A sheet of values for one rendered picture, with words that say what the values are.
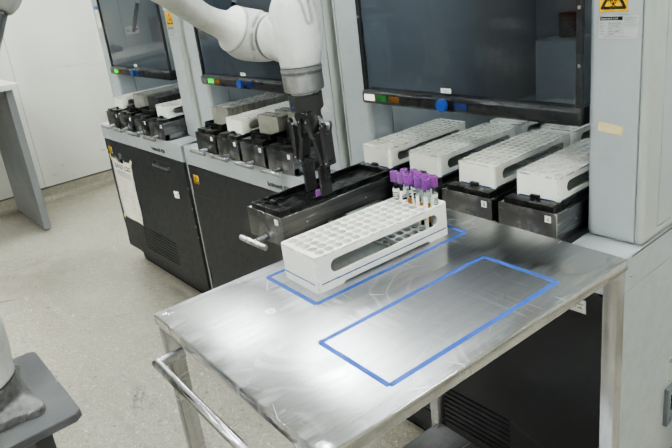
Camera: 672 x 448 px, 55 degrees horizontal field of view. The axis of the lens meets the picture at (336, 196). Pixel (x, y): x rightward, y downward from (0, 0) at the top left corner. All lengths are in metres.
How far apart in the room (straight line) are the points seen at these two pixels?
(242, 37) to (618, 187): 0.82
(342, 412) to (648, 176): 0.76
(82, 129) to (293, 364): 4.19
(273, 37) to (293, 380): 0.78
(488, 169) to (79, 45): 3.87
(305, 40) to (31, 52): 3.60
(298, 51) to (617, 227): 0.72
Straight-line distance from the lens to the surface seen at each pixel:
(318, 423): 0.76
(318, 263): 1.00
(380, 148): 1.60
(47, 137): 4.88
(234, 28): 1.45
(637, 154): 1.28
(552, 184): 1.32
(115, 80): 3.21
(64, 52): 4.88
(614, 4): 1.25
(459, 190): 1.43
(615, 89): 1.27
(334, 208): 1.47
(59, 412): 1.13
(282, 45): 1.37
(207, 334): 0.97
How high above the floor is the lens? 1.30
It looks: 19 degrees down
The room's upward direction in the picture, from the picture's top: 7 degrees counter-clockwise
